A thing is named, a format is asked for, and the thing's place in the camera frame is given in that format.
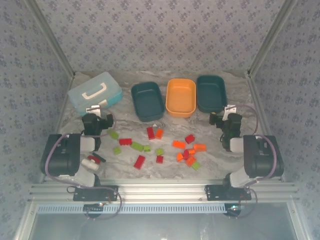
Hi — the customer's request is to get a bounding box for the dark teal plastic bin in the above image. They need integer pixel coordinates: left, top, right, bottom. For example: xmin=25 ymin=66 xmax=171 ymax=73
xmin=130 ymin=81 xmax=165 ymax=123
xmin=196 ymin=74 xmax=228 ymax=113

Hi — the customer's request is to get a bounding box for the wide aluminium frame rail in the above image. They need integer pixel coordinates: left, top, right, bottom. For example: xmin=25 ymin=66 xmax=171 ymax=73
xmin=27 ymin=177 xmax=300 ymax=203

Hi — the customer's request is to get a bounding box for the aluminium table side rail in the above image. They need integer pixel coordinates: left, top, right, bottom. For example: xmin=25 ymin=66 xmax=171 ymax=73
xmin=38 ymin=72 xmax=77 ymax=185
xmin=244 ymin=71 xmax=287 ymax=183

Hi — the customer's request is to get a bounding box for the aluminium frame strut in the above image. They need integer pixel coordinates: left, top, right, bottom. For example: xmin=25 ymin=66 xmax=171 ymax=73
xmin=13 ymin=202 xmax=38 ymax=240
xmin=287 ymin=202 xmax=307 ymax=240

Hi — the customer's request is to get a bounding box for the white valve with red handle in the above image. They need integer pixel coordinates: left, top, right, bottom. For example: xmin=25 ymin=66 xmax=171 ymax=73
xmin=81 ymin=154 xmax=102 ymax=171

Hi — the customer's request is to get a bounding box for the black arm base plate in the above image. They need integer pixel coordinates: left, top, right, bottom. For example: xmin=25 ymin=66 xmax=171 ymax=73
xmin=204 ymin=184 xmax=252 ymax=202
xmin=73 ymin=185 xmax=119 ymax=202

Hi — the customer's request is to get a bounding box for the small controller board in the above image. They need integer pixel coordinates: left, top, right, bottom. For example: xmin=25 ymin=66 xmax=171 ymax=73
xmin=83 ymin=202 xmax=105 ymax=216
xmin=224 ymin=202 xmax=245 ymax=218

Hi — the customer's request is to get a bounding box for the orange plastic bin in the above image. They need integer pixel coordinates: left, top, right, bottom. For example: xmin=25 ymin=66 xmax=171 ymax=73
xmin=165 ymin=78 xmax=197 ymax=118

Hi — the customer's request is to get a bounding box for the white slotted cable duct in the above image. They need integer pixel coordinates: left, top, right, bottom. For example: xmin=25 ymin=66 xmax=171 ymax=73
xmin=36 ymin=202 xmax=227 ymax=215

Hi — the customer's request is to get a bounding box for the slanted aluminium frame post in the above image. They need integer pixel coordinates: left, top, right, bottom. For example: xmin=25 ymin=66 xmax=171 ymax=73
xmin=246 ymin=0 xmax=299 ymax=77
xmin=24 ymin=0 xmax=77 ymax=77

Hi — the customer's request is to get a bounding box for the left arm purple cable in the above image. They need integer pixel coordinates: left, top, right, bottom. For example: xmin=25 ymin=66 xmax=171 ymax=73
xmin=41 ymin=106 xmax=123 ymax=221

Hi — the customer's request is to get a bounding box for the light blue plastic case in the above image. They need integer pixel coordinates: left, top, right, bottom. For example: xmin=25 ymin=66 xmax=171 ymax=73
xmin=67 ymin=71 xmax=123 ymax=118

